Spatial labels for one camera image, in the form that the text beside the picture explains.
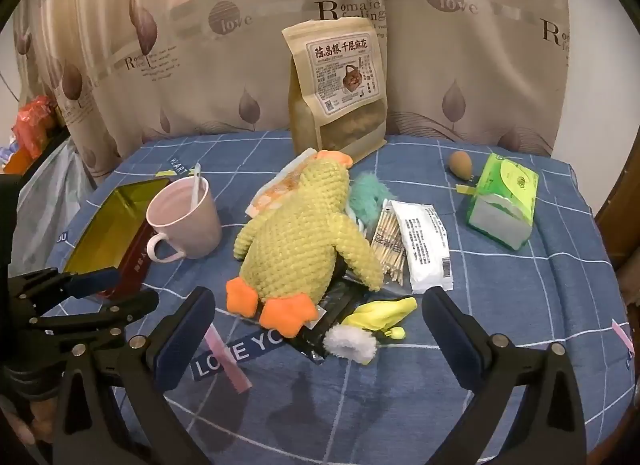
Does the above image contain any cotton swab packet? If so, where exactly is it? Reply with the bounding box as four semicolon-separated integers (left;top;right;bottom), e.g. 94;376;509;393
370;199;413;288

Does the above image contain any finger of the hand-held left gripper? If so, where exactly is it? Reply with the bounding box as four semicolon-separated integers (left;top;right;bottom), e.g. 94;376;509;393
7;267;123;313
30;291;160;346

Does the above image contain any white pompom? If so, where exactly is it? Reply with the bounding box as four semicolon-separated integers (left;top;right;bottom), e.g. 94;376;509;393
322;324;378;365

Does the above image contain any orange plastic bag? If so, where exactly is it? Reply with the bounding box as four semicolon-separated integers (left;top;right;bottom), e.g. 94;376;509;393
12;95;58;161

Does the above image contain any pink mug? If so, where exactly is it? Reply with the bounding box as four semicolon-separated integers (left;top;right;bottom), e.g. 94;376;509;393
146;178;223;263

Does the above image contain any brown wooden furniture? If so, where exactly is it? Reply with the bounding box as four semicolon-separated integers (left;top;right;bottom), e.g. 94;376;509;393
592;180;640;306

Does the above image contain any black packet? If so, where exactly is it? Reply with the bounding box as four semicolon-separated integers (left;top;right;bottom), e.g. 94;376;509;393
292;265;371;363

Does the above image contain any beige leaf print curtain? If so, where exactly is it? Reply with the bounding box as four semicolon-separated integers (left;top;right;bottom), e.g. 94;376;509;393
12;0;573;181

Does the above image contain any yellow plush duck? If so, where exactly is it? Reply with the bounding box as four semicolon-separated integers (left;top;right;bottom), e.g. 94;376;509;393
225;149;385;338

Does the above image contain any yellow balloon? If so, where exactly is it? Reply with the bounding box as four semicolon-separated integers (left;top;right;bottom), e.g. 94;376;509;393
347;296;418;341

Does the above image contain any green tissue pack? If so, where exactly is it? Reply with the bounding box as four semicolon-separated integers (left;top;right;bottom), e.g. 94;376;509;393
466;152;540;250

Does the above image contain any white plastic bag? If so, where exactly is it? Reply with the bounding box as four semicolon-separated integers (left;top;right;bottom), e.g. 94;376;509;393
17;142;96;266

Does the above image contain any blue checked bedsheet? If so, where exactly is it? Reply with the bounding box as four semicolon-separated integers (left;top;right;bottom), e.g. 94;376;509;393
10;130;638;465

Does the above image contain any red tin box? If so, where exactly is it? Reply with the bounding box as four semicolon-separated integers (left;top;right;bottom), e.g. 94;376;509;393
64;182;171;298

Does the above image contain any orange snack packet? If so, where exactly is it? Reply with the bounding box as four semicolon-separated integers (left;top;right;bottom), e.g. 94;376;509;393
248;149;321;218

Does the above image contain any tan egg-shaped makeup sponge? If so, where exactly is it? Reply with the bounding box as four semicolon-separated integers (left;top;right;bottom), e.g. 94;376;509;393
448;151;472;178

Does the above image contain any white printed packet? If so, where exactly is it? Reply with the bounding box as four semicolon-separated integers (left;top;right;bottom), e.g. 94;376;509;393
389;199;455;294

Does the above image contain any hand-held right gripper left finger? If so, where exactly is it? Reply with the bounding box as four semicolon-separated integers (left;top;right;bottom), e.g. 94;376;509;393
52;286;217;465

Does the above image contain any teal fluffy scrunchie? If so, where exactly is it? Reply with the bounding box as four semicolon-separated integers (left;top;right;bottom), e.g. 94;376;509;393
347;171;398;226

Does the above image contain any kraft paper snack bag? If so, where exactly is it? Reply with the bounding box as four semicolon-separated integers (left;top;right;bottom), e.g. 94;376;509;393
281;20;389;158

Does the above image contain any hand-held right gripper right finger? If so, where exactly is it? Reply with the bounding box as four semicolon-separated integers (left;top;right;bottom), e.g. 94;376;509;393
421;286;588;465

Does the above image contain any person's left hand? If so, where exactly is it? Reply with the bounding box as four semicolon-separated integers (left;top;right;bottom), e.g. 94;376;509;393
10;392;56;451

